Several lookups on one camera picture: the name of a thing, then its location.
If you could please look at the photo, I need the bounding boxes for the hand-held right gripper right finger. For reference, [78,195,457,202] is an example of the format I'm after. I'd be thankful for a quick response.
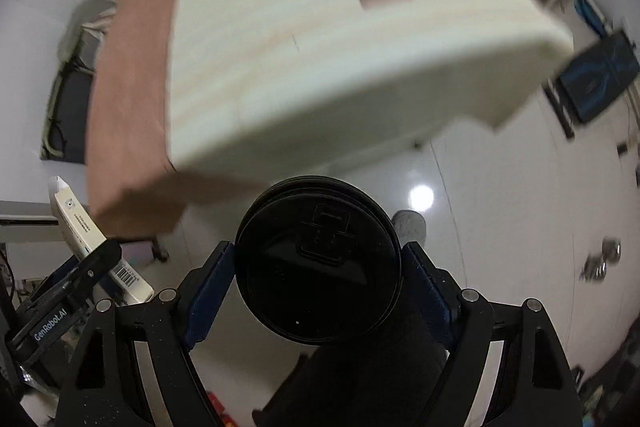
[401,242,584,427]

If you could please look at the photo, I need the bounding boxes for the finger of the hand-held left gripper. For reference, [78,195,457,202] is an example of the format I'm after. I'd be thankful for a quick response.
[59,239,124,304]

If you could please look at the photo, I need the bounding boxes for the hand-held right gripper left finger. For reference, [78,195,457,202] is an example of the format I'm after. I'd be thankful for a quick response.
[55,242,237,427]

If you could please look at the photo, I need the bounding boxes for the white barcode carton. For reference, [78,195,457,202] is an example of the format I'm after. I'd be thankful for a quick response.
[47,176,154,306]

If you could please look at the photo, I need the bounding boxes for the black round plastic lid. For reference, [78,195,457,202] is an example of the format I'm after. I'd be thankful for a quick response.
[233,176,403,348]

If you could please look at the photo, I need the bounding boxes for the grey slipper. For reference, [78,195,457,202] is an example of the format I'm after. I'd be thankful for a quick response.
[392,209,427,254]

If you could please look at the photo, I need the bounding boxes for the white shelf board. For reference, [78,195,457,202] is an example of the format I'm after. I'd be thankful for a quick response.
[0,199,62,228]

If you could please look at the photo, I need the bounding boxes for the grey and black chair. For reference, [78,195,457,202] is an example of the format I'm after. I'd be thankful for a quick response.
[39,0,119,166]

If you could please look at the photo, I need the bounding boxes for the shiny metal objects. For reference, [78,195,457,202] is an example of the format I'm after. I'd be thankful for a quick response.
[579,236,624,283]

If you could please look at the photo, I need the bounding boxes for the cream wooden table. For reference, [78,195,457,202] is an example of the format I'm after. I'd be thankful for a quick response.
[86,0,575,239]

